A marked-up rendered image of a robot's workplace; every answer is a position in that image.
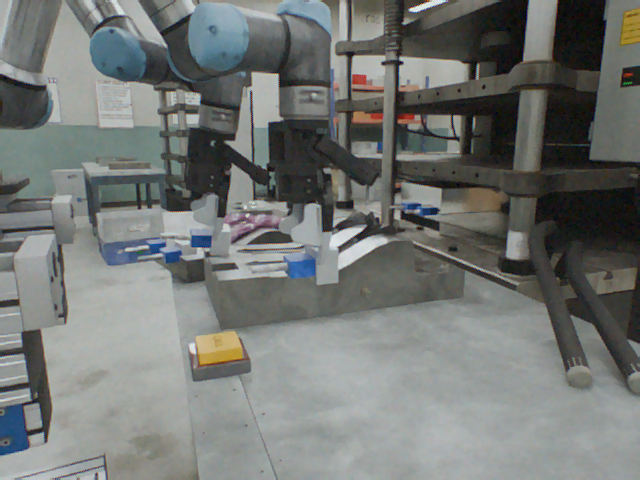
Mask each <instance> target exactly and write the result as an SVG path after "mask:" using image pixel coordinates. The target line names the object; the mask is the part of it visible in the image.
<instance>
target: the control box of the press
mask: <svg viewBox="0 0 640 480"><path fill-rule="evenodd" d="M603 20H607V21H606V30H605V38H604V47H603V55H602V64H601V71H600V80H599V88H598V97H597V106H596V114H595V121H590V129H589V137H588V141H591V147H590V156H589V160H591V161H592V162H606V163H620V167H627V170H635V168H637V170H639V174H638V179H637V184H636V193H635V200H636V209H637V213H638V215H639V218H640V0H606V2H605V11H604V19H603ZM626 339H630V340H632V341H635V343H637V344H639V345H640V252H639V260H638V266H637V272H636V280H635V286H634V293H633V300H632V306H631V313H630V320H628V327H627V333H626Z"/></svg>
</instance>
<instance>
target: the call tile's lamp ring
mask: <svg viewBox="0 0 640 480"><path fill-rule="evenodd" d="M237 338H238V341H240V343H241V346H242V351H243V355H244V358H243V359H236V360H230V361H223V362H216V363H210V364H202V365H198V364H197V359H196V353H195V348H194V346H196V344H192V345H188V346H190V351H191V358H192V363H193V369H195V368H202V367H209V366H215V365H221V364H229V363H235V362H242V361H248V360H250V359H249V355H248V353H247V351H246V348H245V346H244V344H243V342H242V338H241V337H237Z"/></svg>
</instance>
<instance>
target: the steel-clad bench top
mask: <svg viewBox="0 0 640 480"><path fill-rule="evenodd" d="M170 275H171V283H173V291H174V298H175V305H176V314H177V321H178V329H179V336H180V345H181V352H182V360H183V367H184V376H185V383H186V390H187V398H188V406H190V414H191V421H192V429H193V437H194V445H195V452H196V459H197V468H198V475H199V480H640V395H637V394H635V393H633V391H632V389H631V388H630V386H628V385H627V383H626V381H625V380H624V378H623V376H622V373H621V372H620V370H619V368H618V366H617V365H616V363H615V361H614V359H613V357H611V355H610V353H609V352H608V350H607V348H606V346H605V345H604V343H603V340H602V338H601V337H600V335H599V333H598V331H597V330H596V328H594V326H593V324H592V323H589V322H587V321H584V320H582V319H580V318H576V317H574V316H572V315H570V316H571V319H572V322H573V325H574V328H575V331H576V333H577V336H578V339H580V342H581V345H582V348H583V350H584V353H585V356H586V359H587V362H588V365H589V367H590V370H591V373H592V377H593V382H592V384H591V385H589V386H587V387H575V386H573V385H571V384H570V382H569V379H568V377H567V373H566V369H565V366H564V363H563V360H561V355H560V352H559V349H558V345H557V342H556V338H555V335H554V331H553V328H552V325H551V320H550V317H549V314H548V311H547V306H546V304H545V303H541V302H539V301H537V300H534V299H532V298H530V297H526V296H524V295H522V294H519V293H517V292H515V291H512V289H509V288H506V287H504V286H502V285H499V284H497V283H495V282H491V281H489V280H487V279H484V278H482V277H480V276H477V275H474V274H472V272H469V271H467V270H465V284H464V297H462V298H453V299H446V300H437V301H430V302H422V303H414V304H406V305H399V306H390V308H383V309H374V310H367V311H360V312H351V313H344V314H335V315H328V316H320V317H312V318H304V319H296V320H288V321H281V322H272V323H265V325H257V326H249V327H242V328H233V329H226V330H221V329H220V326H219V322H218V319H217V317H216V314H215V311H214V308H213V305H212V302H211V299H210V296H209V293H208V291H207V287H205V280H204V281H198V282H193V283H187V282H185V281H183V280H182V279H180V278H179V277H177V276H176V275H174V274H173V272H170ZM233 331H234V332H235V333H236V335H237V337H241V338H242V341H243V344H244V346H245V348H246V350H247V353H248V355H249V358H250V360H251V372H248V373H242V375H235V376H229V377H223V378H216V379H210V380H203V381H197V382H194V381H193V375H192V368H191V362H190V355H188V345H192V344H196V342H195V337H196V336H201V335H210V334H217V333H223V332H224V333H225V332H233ZM240 379H241V380H240ZM244 390H245V392H244ZM248 402H249V403H248ZM252 414H253V415H252ZM257 426H258V427H257ZM261 437H262V438H261ZM265 449H266V450H265ZM269 461H270V462H269ZM274 472H275V473H274Z"/></svg>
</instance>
